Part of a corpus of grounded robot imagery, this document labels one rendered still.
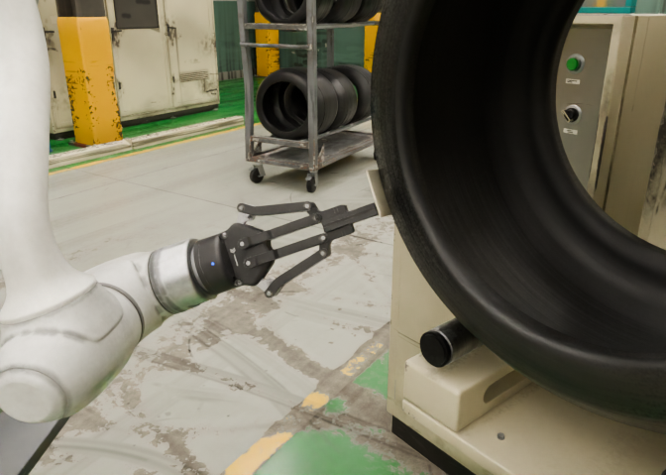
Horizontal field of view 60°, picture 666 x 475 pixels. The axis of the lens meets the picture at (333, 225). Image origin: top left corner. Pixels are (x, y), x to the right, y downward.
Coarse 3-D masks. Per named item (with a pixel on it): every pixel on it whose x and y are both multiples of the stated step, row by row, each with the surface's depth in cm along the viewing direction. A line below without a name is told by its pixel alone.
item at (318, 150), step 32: (256, 0) 409; (288, 0) 441; (320, 0) 390; (352, 0) 424; (352, 64) 493; (256, 96) 435; (288, 96) 463; (320, 96) 409; (352, 96) 452; (288, 128) 456; (320, 128) 421; (256, 160) 439; (288, 160) 435; (320, 160) 425
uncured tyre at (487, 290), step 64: (448, 0) 72; (512, 0) 78; (576, 0) 75; (384, 64) 64; (448, 64) 77; (512, 64) 82; (384, 128) 66; (448, 128) 80; (512, 128) 85; (448, 192) 78; (512, 192) 85; (576, 192) 81; (448, 256) 63; (512, 256) 79; (576, 256) 81; (640, 256) 75; (512, 320) 58; (576, 320) 72; (640, 320) 73; (576, 384) 54; (640, 384) 49
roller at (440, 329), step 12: (444, 324) 70; (456, 324) 70; (432, 336) 68; (444, 336) 68; (456, 336) 68; (468, 336) 69; (420, 348) 70; (432, 348) 68; (444, 348) 67; (456, 348) 68; (468, 348) 69; (432, 360) 69; (444, 360) 68
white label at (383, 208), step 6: (372, 174) 71; (378, 174) 72; (372, 180) 71; (378, 180) 72; (372, 186) 70; (378, 186) 72; (372, 192) 70; (378, 192) 71; (384, 192) 73; (378, 198) 71; (384, 198) 72; (378, 204) 70; (384, 204) 72; (378, 210) 70; (384, 210) 71; (384, 216) 71
